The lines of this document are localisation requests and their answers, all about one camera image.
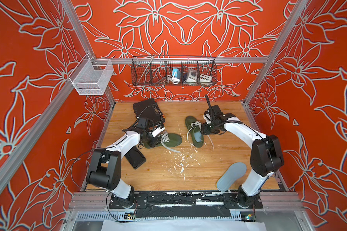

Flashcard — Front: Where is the green canvas shoe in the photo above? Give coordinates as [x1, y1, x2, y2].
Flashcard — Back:
[185, 115, 204, 148]
[143, 132, 182, 149]

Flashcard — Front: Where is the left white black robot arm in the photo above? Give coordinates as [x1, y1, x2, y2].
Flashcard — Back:
[86, 105, 164, 208]

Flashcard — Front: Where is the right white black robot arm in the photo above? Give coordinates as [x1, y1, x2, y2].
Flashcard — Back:
[201, 95, 284, 208]

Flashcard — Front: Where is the black flat pad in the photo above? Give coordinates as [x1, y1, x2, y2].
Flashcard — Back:
[124, 146, 146, 169]

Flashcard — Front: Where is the black plastic tool case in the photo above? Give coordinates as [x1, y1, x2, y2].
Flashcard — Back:
[133, 98, 165, 128]

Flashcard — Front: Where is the white dotted cube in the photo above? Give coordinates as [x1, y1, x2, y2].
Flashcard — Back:
[200, 74, 213, 84]

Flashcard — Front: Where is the white round socket adapter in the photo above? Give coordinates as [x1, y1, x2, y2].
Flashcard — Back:
[184, 69, 198, 83]

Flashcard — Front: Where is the blue white box in basket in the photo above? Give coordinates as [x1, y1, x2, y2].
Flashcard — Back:
[172, 68, 181, 80]

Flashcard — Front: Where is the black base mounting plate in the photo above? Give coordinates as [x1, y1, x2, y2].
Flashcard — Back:
[114, 191, 263, 221]

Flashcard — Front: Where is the black wire wall basket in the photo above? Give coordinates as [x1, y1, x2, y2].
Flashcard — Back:
[131, 55, 218, 87]

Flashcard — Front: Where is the clear plastic wall bin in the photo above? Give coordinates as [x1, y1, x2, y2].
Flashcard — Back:
[69, 59, 114, 96]

